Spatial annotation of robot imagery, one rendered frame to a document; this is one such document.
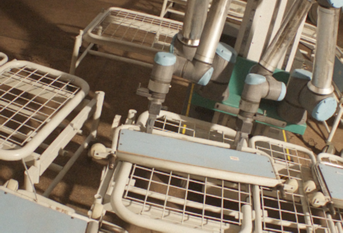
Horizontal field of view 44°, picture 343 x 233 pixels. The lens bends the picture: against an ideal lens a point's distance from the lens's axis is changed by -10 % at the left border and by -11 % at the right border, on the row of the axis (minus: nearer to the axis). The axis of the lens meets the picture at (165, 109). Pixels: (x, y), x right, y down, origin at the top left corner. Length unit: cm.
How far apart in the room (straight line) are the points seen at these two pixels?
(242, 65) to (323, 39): 58
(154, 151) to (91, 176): 75
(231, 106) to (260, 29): 47
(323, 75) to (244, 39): 53
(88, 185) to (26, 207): 112
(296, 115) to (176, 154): 82
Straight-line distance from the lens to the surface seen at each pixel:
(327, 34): 216
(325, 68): 224
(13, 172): 252
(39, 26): 481
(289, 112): 247
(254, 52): 258
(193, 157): 194
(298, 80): 242
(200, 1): 222
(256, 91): 205
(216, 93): 240
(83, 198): 241
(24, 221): 139
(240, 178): 191
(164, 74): 198
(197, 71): 206
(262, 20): 254
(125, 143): 192
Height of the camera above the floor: 151
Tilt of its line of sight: 26 degrees down
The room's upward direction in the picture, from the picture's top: 15 degrees clockwise
